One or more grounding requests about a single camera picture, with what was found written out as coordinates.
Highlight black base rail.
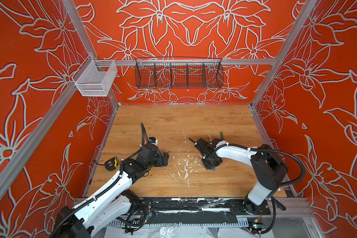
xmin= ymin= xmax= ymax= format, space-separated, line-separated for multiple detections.
xmin=139 ymin=197 xmax=271 ymax=216

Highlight white mesh basket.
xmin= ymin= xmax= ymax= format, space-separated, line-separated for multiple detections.
xmin=72 ymin=55 xmax=118 ymax=97

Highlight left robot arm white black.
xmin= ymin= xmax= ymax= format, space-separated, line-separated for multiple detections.
xmin=50 ymin=143 xmax=169 ymax=238

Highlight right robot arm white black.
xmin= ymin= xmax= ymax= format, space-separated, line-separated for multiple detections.
xmin=189 ymin=138 xmax=288 ymax=215

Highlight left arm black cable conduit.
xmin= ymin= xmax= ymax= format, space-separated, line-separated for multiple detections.
xmin=139 ymin=122 xmax=149 ymax=146

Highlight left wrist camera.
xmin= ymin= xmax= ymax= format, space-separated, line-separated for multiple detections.
xmin=148 ymin=137 xmax=158 ymax=146

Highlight black wire basket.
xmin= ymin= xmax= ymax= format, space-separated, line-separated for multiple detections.
xmin=134 ymin=57 xmax=224 ymax=89

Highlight white cable duct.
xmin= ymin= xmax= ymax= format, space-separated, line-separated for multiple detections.
xmin=107 ymin=216 xmax=249 ymax=229

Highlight yellow black tape measure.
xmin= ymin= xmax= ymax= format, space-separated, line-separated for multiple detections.
xmin=104 ymin=157 xmax=118 ymax=171

